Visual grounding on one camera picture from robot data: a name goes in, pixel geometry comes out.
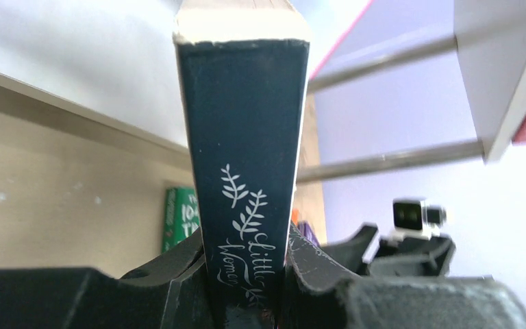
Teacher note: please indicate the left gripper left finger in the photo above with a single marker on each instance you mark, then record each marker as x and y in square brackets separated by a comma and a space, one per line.
[166, 292]

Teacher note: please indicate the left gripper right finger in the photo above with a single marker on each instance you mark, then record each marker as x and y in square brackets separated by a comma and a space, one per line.
[321, 293]

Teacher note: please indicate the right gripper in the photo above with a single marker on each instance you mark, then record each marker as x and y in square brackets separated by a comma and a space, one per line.
[409, 257]

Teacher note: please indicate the purple Treehouse book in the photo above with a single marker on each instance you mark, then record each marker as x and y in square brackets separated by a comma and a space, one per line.
[307, 231]

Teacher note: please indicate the dark green Treehouse book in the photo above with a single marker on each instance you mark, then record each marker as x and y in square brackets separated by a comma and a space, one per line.
[181, 216]

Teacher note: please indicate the Little Women book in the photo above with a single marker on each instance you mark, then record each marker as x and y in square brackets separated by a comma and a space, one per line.
[243, 71]

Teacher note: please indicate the orange Treehouse book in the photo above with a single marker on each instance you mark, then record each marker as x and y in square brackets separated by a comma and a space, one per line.
[294, 216]

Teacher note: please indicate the pink-edged white board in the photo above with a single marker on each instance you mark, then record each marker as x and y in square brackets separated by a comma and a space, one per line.
[331, 22]

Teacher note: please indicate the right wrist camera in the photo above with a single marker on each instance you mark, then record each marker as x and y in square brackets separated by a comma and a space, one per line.
[416, 218]

